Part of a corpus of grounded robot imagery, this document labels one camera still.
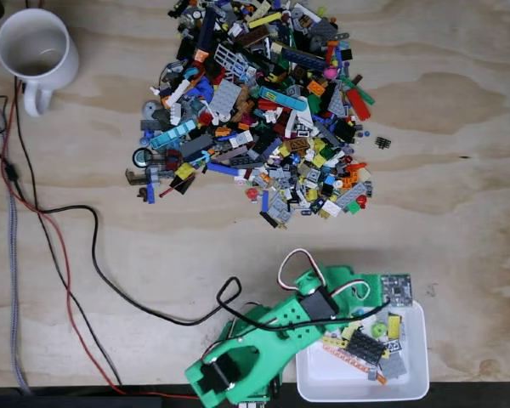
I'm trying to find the yellow Lego tile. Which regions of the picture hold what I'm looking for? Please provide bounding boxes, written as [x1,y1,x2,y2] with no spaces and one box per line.
[386,314,403,340]

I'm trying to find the black studded Lego plate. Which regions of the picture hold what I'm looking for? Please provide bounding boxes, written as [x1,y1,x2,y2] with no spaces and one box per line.
[345,328,388,365]

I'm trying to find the white Lego brick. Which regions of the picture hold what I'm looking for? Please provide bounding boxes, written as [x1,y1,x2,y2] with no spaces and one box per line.
[320,199,343,218]

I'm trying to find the long orange Lego beam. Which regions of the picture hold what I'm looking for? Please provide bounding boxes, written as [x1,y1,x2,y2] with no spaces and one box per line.
[320,343,388,386]

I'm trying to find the grey Lego plate with studs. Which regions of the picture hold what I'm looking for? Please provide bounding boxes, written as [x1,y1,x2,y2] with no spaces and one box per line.
[335,181,369,210]

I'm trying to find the small grey Lego plate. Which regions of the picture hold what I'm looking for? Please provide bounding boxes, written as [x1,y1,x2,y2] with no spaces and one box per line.
[268,199,292,224]

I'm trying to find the black Lego bar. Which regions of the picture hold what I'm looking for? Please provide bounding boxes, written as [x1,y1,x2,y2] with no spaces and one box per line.
[259,210,281,229]

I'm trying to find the white plastic bin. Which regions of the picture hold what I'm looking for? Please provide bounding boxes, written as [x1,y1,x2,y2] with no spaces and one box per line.
[294,299,430,403]

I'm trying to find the white Lego tile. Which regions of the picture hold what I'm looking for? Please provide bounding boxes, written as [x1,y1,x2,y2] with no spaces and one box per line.
[229,130,255,150]

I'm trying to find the long red Lego plate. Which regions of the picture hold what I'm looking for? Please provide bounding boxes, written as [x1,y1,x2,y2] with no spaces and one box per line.
[345,87,373,123]

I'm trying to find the grey Lego wedge plate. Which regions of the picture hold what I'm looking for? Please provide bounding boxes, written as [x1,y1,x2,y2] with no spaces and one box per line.
[326,82,348,118]

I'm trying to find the black Lego wedge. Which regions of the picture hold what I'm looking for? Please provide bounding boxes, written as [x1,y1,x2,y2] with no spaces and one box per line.
[167,173,197,196]

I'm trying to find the long light blue Lego beam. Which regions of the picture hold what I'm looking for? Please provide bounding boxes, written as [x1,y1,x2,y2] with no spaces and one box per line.
[258,85,308,111]

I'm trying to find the dark grey Lego brick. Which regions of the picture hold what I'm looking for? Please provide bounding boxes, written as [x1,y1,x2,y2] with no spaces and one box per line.
[178,134,214,160]

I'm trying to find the large light grey Lego plate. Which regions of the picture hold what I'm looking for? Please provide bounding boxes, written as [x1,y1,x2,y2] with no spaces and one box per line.
[208,78,242,113]

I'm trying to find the long dark blue Lego plate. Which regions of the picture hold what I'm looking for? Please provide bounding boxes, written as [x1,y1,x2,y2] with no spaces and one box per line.
[280,46,327,72]

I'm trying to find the light blue Lego plate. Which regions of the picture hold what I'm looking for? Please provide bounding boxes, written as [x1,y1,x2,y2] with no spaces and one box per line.
[148,119,197,150]

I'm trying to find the brown Lego piece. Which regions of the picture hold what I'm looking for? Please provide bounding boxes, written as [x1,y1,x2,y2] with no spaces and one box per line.
[124,167,148,187]

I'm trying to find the black Lego wheel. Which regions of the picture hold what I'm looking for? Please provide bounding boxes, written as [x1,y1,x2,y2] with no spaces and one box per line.
[131,146,152,168]

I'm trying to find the white lattice Lego fence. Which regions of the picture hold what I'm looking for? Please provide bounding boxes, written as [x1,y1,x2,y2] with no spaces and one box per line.
[213,42,245,74]

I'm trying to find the dark grey Lego plate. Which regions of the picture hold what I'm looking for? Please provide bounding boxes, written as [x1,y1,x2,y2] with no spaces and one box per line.
[309,18,338,43]

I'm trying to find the long yellow Lego plate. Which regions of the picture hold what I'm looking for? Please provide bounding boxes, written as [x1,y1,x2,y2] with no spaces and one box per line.
[246,12,283,29]

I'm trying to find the long navy Lego brick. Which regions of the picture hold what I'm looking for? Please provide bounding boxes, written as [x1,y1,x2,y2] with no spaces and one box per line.
[195,8,218,53]

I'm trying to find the white ceramic mug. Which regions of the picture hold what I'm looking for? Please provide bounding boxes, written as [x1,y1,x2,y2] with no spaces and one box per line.
[0,8,81,118]

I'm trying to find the bare camera circuit board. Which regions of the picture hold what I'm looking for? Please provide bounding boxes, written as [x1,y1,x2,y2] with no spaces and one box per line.
[379,273,414,308]

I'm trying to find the white red black servo wire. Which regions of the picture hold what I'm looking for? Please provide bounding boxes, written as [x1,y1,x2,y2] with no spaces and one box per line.
[276,248,369,299]

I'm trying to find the thin black cable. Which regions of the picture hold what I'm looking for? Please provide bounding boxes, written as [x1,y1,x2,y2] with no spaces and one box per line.
[14,76,123,386]

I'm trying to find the thin red cable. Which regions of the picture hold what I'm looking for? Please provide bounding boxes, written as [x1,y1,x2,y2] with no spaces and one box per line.
[0,76,201,401]

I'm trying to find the thick black cable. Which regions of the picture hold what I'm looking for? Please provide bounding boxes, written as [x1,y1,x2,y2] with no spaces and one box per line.
[37,205,393,332]

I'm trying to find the grey braided cable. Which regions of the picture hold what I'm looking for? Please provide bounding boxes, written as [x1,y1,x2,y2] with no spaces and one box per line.
[4,186,31,395]

